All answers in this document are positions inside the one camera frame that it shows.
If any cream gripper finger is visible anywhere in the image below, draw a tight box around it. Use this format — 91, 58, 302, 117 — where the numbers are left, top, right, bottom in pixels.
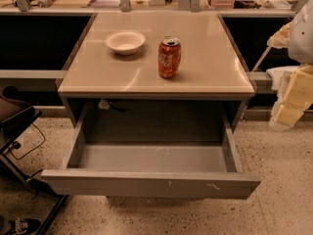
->
269, 65, 313, 131
267, 23, 291, 49

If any red coke can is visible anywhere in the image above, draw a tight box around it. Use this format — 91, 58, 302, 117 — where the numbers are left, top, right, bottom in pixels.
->
157, 36, 181, 79

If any white curved robot base part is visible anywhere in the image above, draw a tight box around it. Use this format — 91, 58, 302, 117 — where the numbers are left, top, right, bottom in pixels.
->
266, 66, 298, 91

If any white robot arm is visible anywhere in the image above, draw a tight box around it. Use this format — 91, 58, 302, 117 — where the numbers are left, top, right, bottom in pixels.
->
267, 0, 313, 131

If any grey cabinet with beige top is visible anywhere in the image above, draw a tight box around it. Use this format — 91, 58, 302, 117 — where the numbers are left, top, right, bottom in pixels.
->
59, 11, 255, 122

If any open grey top drawer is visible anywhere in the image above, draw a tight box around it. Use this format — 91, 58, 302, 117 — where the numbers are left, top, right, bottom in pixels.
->
42, 101, 260, 199

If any white stick with black tip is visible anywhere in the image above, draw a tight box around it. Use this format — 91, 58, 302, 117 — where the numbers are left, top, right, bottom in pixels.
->
251, 46, 272, 71

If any white paper bowl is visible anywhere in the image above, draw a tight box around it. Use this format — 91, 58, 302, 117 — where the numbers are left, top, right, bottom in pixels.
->
105, 30, 146, 56

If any black chair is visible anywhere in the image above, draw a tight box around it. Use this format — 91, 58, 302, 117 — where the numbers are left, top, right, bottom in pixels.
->
0, 86, 67, 235

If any black sneaker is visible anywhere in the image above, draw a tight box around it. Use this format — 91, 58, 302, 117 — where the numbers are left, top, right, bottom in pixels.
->
0, 218, 41, 235

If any black cable on floor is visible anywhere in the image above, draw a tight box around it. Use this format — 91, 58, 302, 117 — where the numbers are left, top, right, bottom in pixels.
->
7, 122, 47, 162

